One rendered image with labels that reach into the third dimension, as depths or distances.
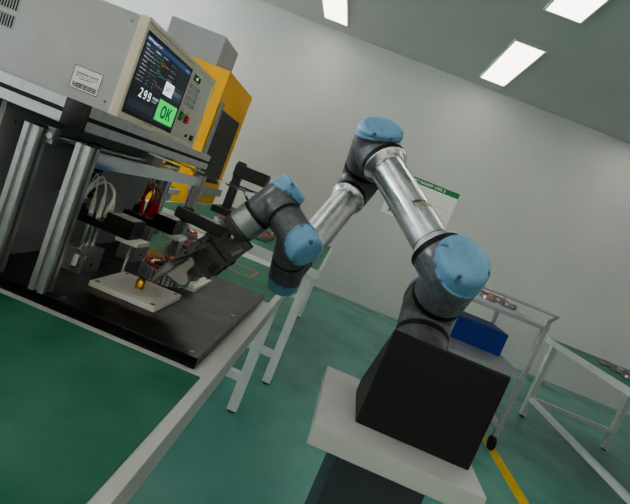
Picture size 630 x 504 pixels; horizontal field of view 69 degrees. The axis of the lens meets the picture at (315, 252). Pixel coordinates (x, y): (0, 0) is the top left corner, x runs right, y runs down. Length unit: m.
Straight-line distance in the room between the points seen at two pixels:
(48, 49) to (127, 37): 0.16
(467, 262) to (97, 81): 0.81
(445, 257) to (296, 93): 5.74
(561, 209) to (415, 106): 2.36
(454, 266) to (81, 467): 0.68
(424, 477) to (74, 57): 1.03
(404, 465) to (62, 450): 0.54
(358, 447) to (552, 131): 6.30
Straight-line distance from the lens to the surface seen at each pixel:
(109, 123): 0.96
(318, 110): 6.47
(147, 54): 1.07
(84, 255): 1.10
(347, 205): 1.17
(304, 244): 0.88
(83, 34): 1.10
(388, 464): 0.88
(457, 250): 0.94
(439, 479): 0.90
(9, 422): 0.65
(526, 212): 6.72
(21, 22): 1.17
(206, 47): 5.20
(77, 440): 0.64
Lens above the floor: 1.11
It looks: 6 degrees down
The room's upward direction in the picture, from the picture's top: 22 degrees clockwise
